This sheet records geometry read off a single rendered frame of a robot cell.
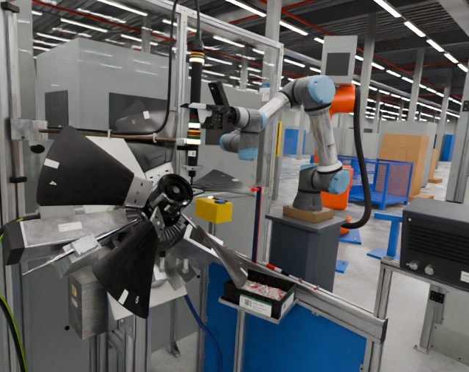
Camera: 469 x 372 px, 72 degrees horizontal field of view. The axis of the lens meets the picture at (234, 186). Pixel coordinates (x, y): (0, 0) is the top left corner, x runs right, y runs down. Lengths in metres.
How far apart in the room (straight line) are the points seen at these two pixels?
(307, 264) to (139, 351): 0.81
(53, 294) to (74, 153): 0.97
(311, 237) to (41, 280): 1.25
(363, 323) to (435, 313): 1.55
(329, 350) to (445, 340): 1.53
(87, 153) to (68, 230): 0.22
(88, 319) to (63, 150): 0.67
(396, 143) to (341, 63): 4.40
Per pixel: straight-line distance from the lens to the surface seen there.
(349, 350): 1.31
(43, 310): 1.83
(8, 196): 1.46
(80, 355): 2.03
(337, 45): 5.02
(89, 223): 1.05
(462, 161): 2.49
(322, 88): 1.41
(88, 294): 1.35
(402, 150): 8.91
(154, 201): 1.01
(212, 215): 1.52
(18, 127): 1.39
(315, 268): 1.63
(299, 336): 1.41
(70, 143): 0.99
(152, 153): 1.13
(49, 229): 1.02
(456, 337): 2.75
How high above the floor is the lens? 1.41
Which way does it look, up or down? 10 degrees down
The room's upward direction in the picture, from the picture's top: 4 degrees clockwise
